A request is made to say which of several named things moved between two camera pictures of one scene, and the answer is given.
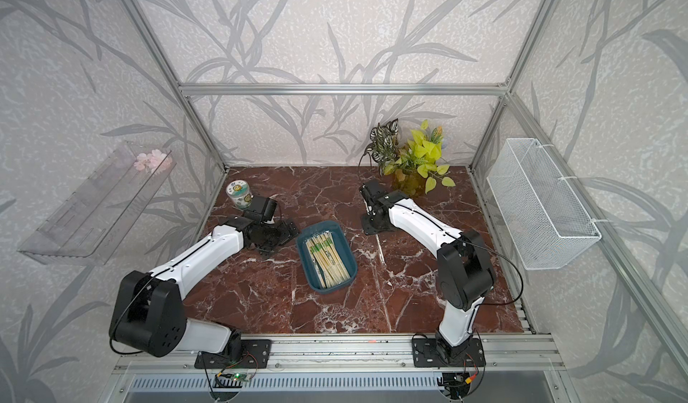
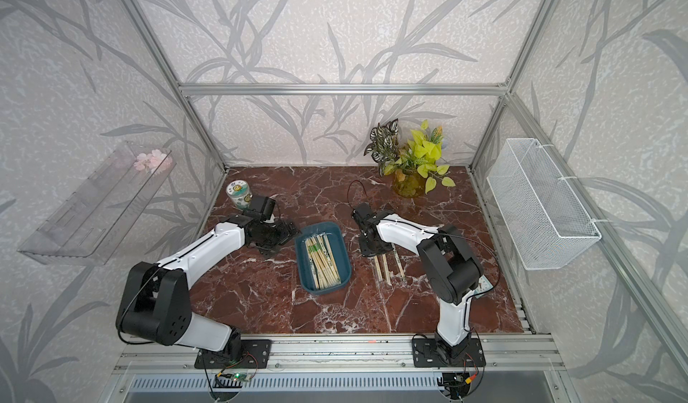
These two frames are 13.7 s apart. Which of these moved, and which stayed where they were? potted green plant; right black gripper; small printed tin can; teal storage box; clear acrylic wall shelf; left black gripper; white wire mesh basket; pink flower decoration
Moved: right black gripper; teal storage box
Stayed: potted green plant; clear acrylic wall shelf; pink flower decoration; small printed tin can; left black gripper; white wire mesh basket
